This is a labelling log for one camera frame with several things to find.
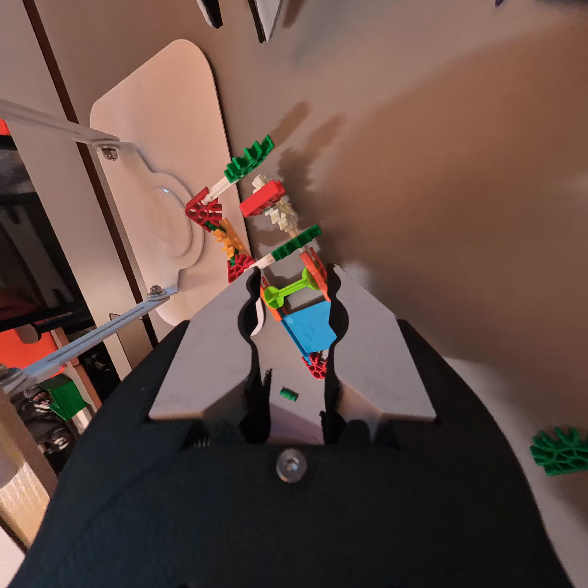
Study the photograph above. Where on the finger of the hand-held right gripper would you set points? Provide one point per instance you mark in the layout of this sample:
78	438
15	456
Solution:
212	11
266	16

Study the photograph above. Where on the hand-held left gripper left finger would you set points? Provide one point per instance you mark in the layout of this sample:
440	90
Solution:
202	367

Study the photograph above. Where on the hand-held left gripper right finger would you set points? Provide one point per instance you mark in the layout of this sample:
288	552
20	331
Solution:
381	367

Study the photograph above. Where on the colourful construction toy model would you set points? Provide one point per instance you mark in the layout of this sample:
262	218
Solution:
307	328

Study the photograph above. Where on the green fan connector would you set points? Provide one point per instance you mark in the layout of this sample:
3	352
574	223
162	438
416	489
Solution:
560	452

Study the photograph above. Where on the small green rod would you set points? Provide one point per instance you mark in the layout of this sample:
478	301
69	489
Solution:
288	394

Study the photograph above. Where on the white metal stand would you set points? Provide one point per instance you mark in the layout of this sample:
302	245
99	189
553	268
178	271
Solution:
160	115

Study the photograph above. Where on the green box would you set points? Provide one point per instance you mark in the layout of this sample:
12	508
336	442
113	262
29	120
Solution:
64	397

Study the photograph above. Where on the orange plastic object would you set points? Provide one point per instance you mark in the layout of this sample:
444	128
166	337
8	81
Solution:
23	347

